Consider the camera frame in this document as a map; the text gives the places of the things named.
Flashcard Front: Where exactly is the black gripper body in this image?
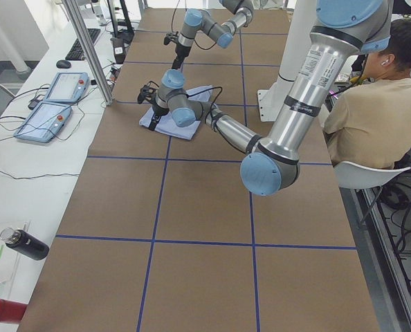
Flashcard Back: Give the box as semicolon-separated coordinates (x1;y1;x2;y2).
175;44;192;62
152;101;167;119

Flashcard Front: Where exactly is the light blue striped shirt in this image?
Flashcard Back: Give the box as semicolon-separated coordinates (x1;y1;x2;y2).
138;85;213;140

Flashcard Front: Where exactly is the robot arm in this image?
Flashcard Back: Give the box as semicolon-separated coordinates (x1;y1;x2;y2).
164;1;255;69
148;1;393;196

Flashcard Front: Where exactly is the upper teach pendant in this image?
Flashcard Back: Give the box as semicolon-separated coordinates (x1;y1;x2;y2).
44;72;90;104

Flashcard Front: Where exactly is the teach pendant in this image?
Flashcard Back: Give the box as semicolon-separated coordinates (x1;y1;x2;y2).
44;72;90;104
13;101;72;143

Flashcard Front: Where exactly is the black keyboard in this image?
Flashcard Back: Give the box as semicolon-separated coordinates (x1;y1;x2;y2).
65;27;102;62

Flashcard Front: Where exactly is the black computer mouse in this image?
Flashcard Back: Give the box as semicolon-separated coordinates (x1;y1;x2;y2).
55;59;71;69

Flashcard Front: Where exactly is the lower teach pendant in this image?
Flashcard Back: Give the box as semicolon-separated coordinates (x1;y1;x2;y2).
13;101;72;143

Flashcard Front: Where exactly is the black water bottle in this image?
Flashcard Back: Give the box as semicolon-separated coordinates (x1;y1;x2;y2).
0;228;49;261

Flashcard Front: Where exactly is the white chair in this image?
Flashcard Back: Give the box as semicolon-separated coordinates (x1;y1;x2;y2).
333;160;411;229

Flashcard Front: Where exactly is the seated person in beige shirt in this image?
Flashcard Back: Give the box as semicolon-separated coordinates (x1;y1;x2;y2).
323;19;411;169

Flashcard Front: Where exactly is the red cylinder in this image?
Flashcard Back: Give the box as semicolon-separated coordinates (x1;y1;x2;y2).
0;298;28;324

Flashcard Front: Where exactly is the aluminium frame post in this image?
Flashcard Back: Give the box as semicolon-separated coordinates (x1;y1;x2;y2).
62;0;113;106

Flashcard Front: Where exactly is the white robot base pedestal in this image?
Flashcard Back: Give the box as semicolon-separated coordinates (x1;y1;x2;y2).
257;0;316;122

